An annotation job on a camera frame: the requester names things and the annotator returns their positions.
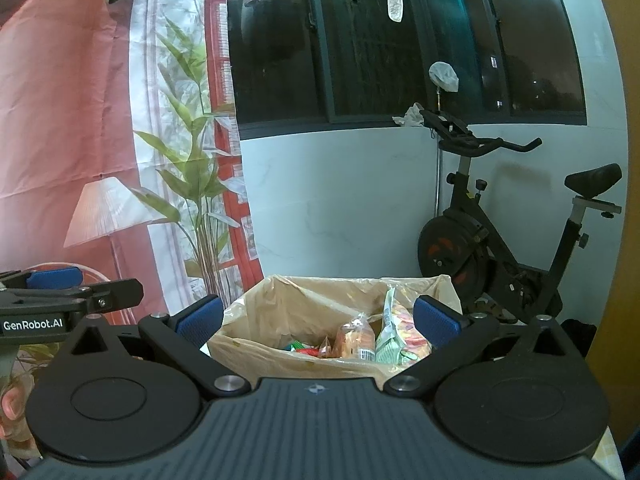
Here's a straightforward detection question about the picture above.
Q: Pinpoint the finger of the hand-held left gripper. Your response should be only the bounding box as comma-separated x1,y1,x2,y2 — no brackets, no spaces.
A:
0,279,145,317
0,268,85,291

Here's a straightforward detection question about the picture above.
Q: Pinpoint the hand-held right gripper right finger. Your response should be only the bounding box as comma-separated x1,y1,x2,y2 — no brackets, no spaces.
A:
383,295,582,401

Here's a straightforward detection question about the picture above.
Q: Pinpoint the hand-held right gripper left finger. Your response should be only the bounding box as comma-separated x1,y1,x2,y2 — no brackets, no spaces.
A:
64,294,252,401

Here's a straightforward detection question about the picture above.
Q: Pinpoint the pale green chips bag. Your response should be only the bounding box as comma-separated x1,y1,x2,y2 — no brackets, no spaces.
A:
375,286,433,365

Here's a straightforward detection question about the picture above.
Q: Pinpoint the orange clear bread bag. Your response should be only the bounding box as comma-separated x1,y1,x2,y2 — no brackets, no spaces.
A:
334,312,377,361

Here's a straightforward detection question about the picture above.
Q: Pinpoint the black exercise bike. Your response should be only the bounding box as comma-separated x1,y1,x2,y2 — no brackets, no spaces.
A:
417,109,623,326

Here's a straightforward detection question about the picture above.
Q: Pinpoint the metal pipe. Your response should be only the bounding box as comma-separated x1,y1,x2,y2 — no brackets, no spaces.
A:
435,130,445,216

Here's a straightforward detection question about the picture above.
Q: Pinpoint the black bag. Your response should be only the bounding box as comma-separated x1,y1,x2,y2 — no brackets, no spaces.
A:
559,319,598,359

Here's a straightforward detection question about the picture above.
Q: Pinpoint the printed room scene backdrop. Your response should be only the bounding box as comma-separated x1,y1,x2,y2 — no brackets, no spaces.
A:
0,0,266,321

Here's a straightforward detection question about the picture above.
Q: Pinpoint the white crumpled cloth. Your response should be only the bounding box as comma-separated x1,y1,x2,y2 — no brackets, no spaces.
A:
392,102,426,128

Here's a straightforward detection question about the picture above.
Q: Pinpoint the checked floral tablecloth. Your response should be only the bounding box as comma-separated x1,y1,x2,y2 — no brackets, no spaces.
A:
0,342,626,480

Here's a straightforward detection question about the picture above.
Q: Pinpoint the white hanging bag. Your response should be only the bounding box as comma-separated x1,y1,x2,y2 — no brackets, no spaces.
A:
429,61,460,93

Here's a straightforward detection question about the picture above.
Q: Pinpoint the dark window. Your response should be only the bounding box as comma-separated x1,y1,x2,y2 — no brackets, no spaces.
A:
227,0,587,138

